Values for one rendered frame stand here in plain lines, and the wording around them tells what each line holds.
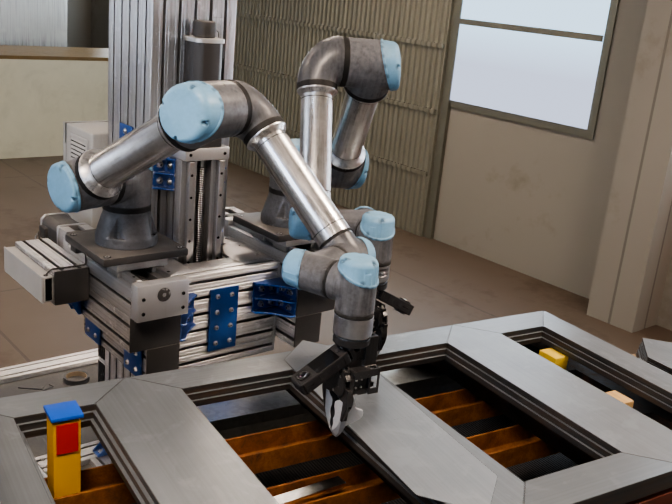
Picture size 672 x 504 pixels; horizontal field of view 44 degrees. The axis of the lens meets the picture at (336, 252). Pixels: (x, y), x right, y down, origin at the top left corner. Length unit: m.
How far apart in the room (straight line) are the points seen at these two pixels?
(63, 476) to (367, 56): 1.11
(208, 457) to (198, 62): 1.05
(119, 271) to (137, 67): 0.56
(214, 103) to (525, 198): 4.12
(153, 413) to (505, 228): 4.26
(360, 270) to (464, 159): 4.44
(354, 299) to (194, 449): 0.40
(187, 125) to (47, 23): 7.36
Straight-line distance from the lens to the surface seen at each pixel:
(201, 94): 1.65
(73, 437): 1.68
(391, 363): 2.06
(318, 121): 1.95
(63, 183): 1.95
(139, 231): 2.07
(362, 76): 2.00
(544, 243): 5.55
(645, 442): 1.88
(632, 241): 4.90
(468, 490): 1.57
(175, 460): 1.57
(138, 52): 2.29
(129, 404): 1.75
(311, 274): 1.57
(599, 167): 5.28
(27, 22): 8.92
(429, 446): 1.68
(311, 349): 2.02
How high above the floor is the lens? 1.68
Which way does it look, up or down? 17 degrees down
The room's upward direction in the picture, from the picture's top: 6 degrees clockwise
